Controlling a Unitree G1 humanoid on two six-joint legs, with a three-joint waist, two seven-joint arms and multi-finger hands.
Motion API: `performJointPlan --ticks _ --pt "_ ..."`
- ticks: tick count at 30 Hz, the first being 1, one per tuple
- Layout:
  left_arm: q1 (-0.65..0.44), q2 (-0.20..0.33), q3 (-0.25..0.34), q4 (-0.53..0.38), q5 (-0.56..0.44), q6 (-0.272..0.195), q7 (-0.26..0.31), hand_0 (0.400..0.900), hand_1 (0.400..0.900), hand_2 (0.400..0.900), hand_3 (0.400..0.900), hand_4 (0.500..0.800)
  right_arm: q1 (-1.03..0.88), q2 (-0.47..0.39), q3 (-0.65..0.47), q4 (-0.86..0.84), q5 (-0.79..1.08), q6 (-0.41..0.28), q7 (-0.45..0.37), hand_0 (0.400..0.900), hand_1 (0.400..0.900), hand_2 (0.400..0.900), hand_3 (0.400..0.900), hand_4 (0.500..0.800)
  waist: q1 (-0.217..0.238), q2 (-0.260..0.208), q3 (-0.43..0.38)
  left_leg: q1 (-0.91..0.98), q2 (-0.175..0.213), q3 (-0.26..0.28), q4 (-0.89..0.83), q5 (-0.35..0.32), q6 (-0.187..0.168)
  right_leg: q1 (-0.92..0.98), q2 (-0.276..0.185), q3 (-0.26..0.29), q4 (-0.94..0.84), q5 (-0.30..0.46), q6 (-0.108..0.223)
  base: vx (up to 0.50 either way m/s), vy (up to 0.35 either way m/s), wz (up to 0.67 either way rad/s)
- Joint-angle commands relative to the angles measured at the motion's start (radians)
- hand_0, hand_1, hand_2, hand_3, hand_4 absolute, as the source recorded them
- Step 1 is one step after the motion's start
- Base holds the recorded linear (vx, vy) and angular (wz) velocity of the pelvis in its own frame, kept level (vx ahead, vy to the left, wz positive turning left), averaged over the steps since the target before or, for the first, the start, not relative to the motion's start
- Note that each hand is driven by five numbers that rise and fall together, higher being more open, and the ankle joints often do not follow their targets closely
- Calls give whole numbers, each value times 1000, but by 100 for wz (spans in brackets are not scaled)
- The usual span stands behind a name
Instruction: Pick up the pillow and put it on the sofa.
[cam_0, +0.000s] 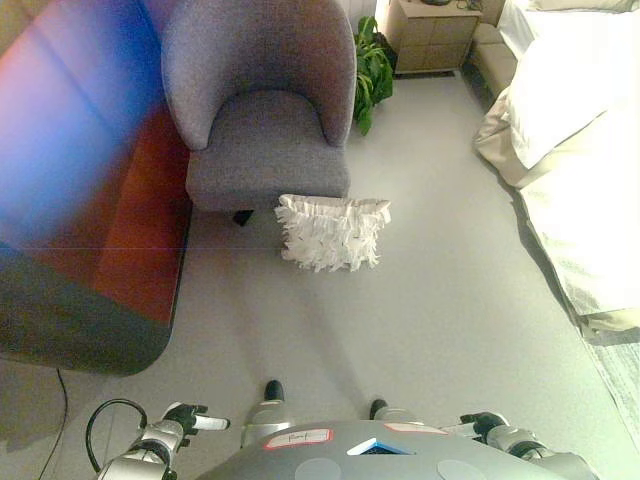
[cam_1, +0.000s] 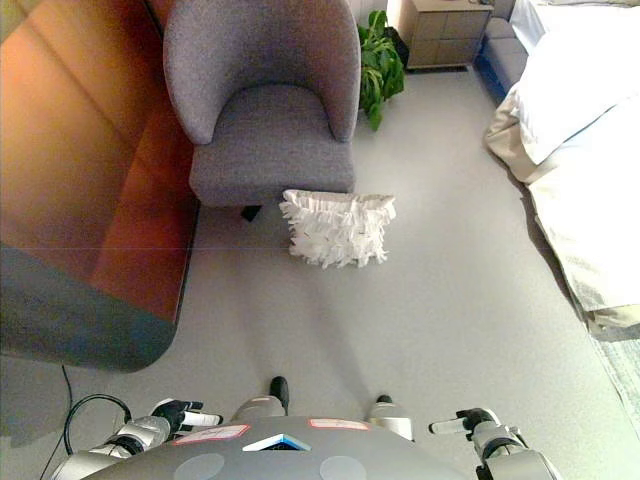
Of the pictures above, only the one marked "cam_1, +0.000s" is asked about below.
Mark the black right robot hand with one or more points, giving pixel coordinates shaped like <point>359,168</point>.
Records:
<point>472,419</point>

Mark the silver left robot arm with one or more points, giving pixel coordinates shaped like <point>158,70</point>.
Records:
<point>131,436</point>

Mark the grey upholstered bench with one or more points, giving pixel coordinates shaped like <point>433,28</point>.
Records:
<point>507,55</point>

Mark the silver robot leg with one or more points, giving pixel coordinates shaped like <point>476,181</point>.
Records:
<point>260,406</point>
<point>392,417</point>

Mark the white fringed pillow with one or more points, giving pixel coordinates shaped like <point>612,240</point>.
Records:
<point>337,230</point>

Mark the green potted plant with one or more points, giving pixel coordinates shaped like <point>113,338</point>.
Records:
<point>382,65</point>

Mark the light wooden nightstand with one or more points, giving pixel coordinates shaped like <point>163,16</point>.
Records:
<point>445,35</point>

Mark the silver right robot leg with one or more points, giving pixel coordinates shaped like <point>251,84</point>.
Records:
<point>392,417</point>

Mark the silver left robot leg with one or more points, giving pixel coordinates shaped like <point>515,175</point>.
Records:
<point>260,406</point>

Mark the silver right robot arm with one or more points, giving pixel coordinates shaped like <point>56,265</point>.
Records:
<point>505,446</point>

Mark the reddish brown wooden table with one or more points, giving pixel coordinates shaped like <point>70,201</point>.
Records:
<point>75,175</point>

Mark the grey robot torso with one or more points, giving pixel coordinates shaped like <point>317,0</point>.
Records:
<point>280,457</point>

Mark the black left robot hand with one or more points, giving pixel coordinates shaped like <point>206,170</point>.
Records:
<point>172,413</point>

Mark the blue-green rug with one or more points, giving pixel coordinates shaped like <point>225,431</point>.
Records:
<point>625,370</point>

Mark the grey fabric armchair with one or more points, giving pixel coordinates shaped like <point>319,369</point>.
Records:
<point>270,130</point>

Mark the bed with white duvet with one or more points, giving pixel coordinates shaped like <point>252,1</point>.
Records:
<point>585,125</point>

